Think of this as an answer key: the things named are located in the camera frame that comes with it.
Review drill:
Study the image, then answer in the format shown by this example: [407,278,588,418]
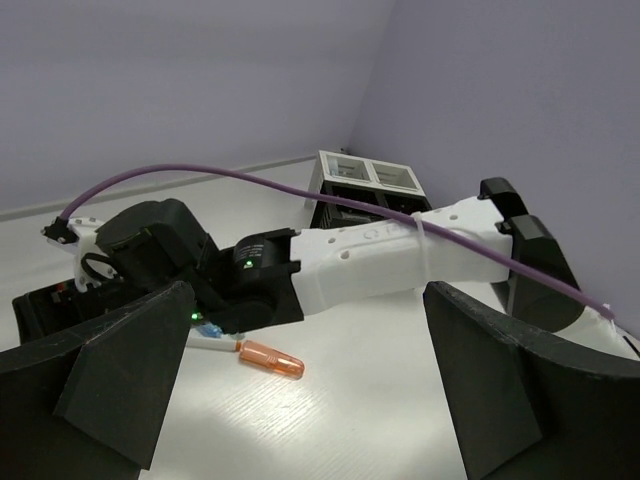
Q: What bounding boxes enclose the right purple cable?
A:
[59,163,615,319]

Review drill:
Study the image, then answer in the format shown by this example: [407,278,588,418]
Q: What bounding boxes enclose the orange tipped white pen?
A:
[186,337,242,352]

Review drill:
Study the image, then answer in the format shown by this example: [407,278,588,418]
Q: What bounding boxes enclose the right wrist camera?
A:
[41,217,121,293]

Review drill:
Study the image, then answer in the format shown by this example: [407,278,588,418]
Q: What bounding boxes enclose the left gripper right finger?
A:
[423,281,639,479]

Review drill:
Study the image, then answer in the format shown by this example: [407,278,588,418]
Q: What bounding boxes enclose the light blue highlighter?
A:
[196,323,224,338]

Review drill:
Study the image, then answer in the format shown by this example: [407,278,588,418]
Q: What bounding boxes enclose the orange highlighter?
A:
[239,340,305,379]

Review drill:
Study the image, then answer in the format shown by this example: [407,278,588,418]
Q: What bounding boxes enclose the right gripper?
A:
[12,280,130,344]

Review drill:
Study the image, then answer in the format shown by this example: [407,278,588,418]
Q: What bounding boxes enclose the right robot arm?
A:
[13,178,638,359]

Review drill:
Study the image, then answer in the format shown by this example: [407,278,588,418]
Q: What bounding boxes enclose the black and white organizer box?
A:
[305,150,432,229]

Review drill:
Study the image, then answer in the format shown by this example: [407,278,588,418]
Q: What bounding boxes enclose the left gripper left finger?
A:
[1,282,195,479]

